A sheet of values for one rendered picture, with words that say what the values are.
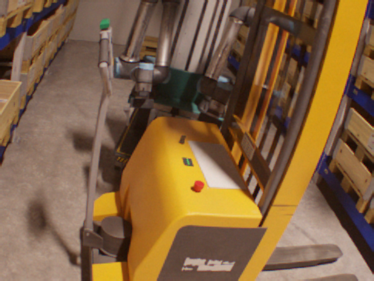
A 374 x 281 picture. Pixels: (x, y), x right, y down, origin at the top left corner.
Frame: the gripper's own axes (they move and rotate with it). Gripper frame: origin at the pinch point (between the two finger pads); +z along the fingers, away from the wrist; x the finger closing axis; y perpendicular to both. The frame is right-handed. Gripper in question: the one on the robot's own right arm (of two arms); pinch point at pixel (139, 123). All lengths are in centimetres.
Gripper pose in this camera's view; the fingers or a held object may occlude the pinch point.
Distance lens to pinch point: 220.2
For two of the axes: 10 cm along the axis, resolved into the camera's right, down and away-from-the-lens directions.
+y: -1.5, -0.6, 9.9
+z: -0.9, 10.0, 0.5
